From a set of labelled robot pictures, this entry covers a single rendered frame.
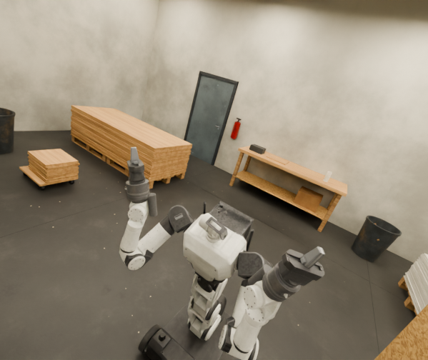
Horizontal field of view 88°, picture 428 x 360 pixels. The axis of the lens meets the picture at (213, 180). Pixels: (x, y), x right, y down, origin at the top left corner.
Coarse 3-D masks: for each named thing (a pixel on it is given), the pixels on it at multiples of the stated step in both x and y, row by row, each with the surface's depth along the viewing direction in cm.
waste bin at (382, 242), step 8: (368, 216) 385; (368, 224) 370; (376, 224) 385; (384, 224) 388; (360, 232) 385; (368, 232) 368; (376, 232) 358; (384, 232) 350; (392, 232) 375; (400, 232) 358; (360, 240) 381; (368, 240) 368; (376, 240) 360; (384, 240) 354; (392, 240) 354; (352, 248) 396; (360, 248) 379; (368, 248) 370; (376, 248) 363; (384, 248) 361; (360, 256) 380; (368, 256) 373; (376, 256) 370
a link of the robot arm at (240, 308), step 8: (240, 288) 89; (240, 296) 86; (240, 304) 85; (240, 312) 83; (232, 320) 83; (240, 320) 82; (224, 328) 80; (224, 336) 78; (256, 344) 78; (256, 352) 76
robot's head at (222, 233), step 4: (208, 220) 90; (212, 220) 90; (216, 220) 89; (208, 224) 88; (220, 224) 88; (212, 228) 87; (224, 228) 87; (220, 232) 86; (224, 232) 87; (220, 236) 87; (224, 236) 90
